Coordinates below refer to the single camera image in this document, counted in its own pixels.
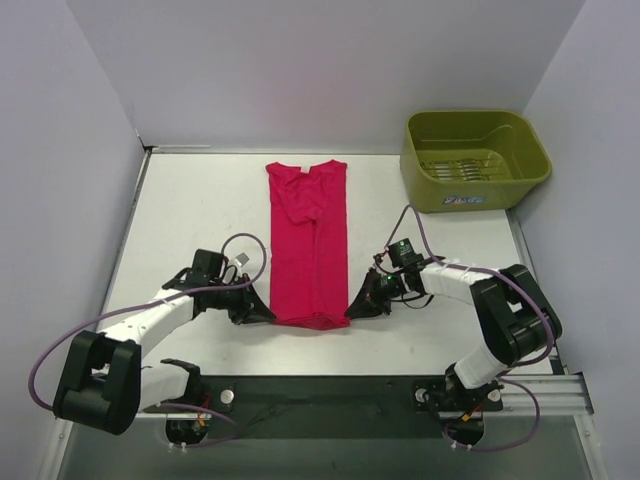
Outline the pink t shirt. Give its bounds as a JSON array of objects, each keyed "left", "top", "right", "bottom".
[{"left": 266, "top": 160, "right": 350, "bottom": 331}]

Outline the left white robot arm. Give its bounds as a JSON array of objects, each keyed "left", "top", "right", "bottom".
[{"left": 52, "top": 249, "right": 276, "bottom": 435}]

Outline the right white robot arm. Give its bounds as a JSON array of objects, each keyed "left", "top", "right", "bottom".
[{"left": 345, "top": 239, "right": 562, "bottom": 414}]

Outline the olive green plastic basin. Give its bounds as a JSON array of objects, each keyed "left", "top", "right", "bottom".
[{"left": 399, "top": 110, "right": 552, "bottom": 213}]

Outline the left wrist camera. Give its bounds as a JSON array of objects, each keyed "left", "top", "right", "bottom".
[{"left": 227, "top": 252, "right": 250, "bottom": 275}]

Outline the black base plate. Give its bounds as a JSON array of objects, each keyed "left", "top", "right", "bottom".
[{"left": 161, "top": 375, "right": 503, "bottom": 446}]

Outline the aluminium front rail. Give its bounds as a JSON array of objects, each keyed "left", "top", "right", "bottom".
[{"left": 137, "top": 375, "right": 593, "bottom": 418}]

